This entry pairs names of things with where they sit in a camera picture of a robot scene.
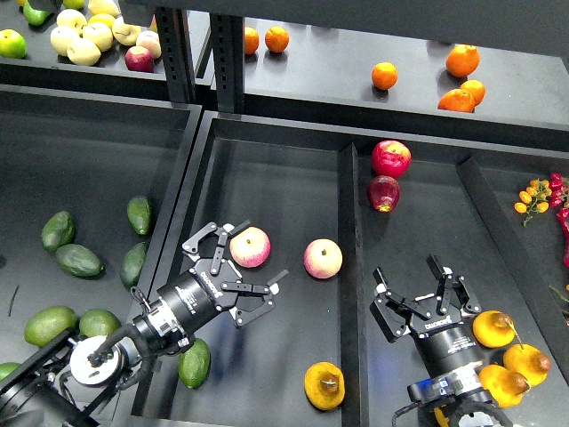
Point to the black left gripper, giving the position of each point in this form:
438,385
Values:
214,285

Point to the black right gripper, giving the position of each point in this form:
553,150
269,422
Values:
443,345

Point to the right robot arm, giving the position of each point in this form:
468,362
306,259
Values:
459,393

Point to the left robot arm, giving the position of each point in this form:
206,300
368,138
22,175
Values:
64,382

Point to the dark avocado by tray edge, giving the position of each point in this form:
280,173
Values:
132,265

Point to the dark avocado top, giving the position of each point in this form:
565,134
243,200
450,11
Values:
139,214

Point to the yellow pear bottom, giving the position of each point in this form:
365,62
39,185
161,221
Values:
440,417

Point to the dark avocado lying flat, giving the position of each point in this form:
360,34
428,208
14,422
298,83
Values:
79,261

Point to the dark avocado far left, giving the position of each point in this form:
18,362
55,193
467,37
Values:
58,231

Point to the light green avocado large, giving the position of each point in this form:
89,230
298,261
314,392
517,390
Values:
45,325

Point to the green avocado bottom left corner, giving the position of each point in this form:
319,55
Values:
7,368

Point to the pale yellow pear right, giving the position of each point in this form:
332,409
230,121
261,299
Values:
124,33

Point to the pale yellow pear front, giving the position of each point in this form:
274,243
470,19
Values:
84,52

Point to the pink apple left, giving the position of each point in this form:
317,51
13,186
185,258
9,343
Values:
250,248

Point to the pink apple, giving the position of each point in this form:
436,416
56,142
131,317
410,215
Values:
250,248
322,258

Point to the black tray divider middle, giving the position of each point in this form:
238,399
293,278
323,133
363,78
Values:
354,409

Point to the pink apple right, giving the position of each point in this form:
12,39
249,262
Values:
322,258

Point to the orange cherry tomato bunch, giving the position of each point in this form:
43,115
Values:
533,200

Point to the bright red apple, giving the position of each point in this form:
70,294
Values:
391,158

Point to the black left tray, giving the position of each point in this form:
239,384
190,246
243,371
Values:
88,155

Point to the red chili peppers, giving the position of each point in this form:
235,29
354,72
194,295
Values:
559,198

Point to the orange front right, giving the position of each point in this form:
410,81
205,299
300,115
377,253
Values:
458,100

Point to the small orange right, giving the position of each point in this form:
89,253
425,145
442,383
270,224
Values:
476,88

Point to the dark red apple on shelf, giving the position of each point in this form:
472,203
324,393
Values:
139,58

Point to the orange centre shelf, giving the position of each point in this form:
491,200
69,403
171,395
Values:
384,75

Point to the orange top middle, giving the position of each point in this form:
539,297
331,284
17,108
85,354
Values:
277,39

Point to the large orange top right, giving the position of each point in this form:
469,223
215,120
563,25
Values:
462,60

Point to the pink peach on shelf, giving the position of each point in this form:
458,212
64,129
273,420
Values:
150,40

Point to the orange behind post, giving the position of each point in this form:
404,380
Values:
251,40

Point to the black perforated shelf post right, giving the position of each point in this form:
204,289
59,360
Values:
227,36

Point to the black perforated shelf post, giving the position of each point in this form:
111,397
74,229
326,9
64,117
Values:
172,26
227,36

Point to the black perforated shelf post left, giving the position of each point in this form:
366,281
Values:
172,26

